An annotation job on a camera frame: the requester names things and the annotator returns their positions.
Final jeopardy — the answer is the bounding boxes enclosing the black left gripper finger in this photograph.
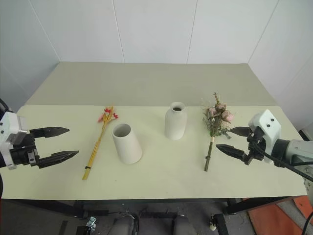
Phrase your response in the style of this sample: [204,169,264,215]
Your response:
[29,126,70,141]
[38,150,80,169]

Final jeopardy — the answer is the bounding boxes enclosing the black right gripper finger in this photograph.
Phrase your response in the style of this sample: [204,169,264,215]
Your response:
[215,143,246,162]
[229,126,250,138]

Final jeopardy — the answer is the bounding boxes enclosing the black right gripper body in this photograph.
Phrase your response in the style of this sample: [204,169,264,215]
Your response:
[243,126,267,165]

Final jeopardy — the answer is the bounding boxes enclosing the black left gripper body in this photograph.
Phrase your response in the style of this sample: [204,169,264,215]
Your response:
[10,132,40,169]

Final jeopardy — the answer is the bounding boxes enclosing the red flowers with yellow stems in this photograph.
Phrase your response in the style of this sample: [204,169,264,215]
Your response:
[81,104,120,181]

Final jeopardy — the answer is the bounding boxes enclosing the white bottle-shaped ceramic vase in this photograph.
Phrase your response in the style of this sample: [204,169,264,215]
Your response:
[164,101,189,141]

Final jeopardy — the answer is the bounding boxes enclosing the white conical ceramic vase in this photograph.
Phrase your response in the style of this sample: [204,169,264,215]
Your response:
[112,123,143,165]

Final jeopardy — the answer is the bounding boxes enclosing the pink dried flower bouquet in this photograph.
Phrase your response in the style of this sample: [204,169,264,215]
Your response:
[200,91,236,172]

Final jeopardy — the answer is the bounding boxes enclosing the black object beside table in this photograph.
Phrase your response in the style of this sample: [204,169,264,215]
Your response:
[298,128,313,142]

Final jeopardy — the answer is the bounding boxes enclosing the white caster wheel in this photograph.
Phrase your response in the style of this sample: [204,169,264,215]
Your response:
[209,214,219,231]

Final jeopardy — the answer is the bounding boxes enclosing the orange floor mat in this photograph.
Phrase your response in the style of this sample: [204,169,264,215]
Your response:
[246,195,313,235]

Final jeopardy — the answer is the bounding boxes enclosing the pale yellow table mat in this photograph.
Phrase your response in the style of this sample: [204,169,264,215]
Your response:
[0,104,309,201]

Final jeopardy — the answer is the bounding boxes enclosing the dark rounded shape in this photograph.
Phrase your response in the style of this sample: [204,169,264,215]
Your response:
[112,213,140,235]

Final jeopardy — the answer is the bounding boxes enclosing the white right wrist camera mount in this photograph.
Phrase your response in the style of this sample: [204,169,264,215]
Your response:
[247,109,282,164]

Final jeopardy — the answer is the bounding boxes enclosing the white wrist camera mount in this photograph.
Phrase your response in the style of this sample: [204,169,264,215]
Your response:
[247,109,282,164]
[0,111,28,171]

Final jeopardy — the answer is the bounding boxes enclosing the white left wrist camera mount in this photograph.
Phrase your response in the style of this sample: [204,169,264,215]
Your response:
[0,111,28,171]

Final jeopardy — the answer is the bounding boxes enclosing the black metal table frame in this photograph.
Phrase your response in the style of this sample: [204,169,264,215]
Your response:
[0,195,295,222]

